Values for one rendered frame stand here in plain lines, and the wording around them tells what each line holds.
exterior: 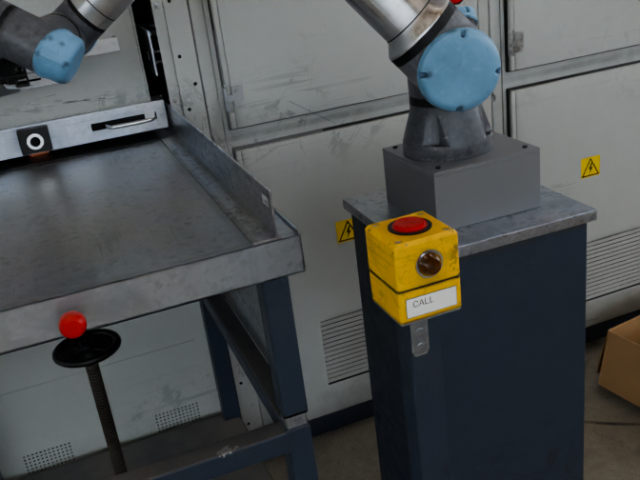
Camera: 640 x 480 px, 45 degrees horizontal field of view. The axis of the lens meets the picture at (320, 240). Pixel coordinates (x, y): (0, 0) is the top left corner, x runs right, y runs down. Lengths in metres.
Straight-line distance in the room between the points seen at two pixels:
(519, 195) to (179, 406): 0.99
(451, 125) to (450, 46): 0.21
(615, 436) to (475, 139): 1.01
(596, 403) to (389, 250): 1.38
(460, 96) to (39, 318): 0.63
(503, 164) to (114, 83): 0.83
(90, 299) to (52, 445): 0.93
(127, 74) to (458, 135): 0.74
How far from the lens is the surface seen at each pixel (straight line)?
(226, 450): 1.18
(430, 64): 1.07
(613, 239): 2.29
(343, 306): 1.88
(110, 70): 1.66
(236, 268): 1.02
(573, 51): 2.04
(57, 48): 1.17
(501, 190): 1.27
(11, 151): 1.66
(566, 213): 1.29
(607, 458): 1.97
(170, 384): 1.86
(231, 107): 1.66
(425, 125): 1.25
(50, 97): 1.66
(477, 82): 1.10
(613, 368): 2.11
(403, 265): 0.83
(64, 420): 1.86
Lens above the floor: 1.23
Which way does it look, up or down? 22 degrees down
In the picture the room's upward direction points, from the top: 7 degrees counter-clockwise
